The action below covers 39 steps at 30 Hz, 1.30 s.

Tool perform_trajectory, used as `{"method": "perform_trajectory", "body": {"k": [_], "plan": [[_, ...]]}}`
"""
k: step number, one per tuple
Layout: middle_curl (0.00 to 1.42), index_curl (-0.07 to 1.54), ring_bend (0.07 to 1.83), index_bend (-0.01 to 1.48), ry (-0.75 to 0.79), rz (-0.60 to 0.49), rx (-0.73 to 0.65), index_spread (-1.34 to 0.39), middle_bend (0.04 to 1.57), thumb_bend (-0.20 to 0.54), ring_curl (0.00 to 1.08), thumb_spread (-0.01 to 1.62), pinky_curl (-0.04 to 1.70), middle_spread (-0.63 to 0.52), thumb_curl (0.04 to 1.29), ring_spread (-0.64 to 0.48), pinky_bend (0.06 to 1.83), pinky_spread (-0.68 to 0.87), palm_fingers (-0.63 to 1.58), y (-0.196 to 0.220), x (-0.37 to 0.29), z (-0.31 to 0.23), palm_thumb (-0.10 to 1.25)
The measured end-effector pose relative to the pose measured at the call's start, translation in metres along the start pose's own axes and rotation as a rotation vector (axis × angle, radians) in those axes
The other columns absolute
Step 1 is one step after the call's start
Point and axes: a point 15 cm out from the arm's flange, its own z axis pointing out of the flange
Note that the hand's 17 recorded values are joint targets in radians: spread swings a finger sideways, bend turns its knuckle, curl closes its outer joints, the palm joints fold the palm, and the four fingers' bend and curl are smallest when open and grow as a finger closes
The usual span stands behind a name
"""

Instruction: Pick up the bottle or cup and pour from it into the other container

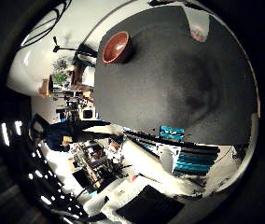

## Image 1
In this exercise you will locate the translucent white plastic cup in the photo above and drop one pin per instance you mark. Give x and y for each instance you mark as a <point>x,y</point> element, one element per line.
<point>199,25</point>

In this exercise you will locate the teal and black rack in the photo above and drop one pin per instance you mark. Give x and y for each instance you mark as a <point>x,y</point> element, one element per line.
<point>194,161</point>

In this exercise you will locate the small black monitor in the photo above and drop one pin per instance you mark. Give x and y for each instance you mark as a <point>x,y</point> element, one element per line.
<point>87,114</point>

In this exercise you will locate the person in dark blue clothes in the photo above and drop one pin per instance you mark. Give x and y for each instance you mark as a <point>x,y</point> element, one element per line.
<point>61,133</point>

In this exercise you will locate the red-brown bowl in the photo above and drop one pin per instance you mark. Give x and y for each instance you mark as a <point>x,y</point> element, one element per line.
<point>117,48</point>

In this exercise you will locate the green potted plant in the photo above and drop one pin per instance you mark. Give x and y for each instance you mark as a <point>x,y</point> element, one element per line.
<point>60,74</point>

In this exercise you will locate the black camera tripod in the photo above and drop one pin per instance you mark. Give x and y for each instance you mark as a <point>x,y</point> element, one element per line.
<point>64,48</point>

